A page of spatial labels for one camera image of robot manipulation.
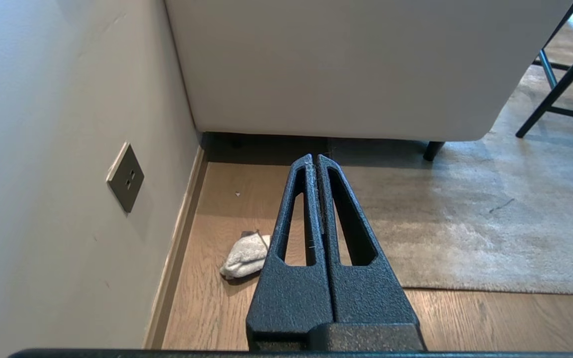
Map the wooden baseboard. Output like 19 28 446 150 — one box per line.
143 144 208 350

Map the white upholstered sofa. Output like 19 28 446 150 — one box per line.
164 0 573 142

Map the beige shaggy rug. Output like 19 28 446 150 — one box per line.
327 20 573 296

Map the black sofa leg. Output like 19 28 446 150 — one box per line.
423 141 445 162

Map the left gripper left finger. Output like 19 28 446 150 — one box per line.
246 154 335 350

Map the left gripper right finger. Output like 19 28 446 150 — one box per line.
316 154 427 352

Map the grey folded cloth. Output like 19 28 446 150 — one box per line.
219 231 271 279

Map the grey wall socket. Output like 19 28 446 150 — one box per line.
106 142 145 214

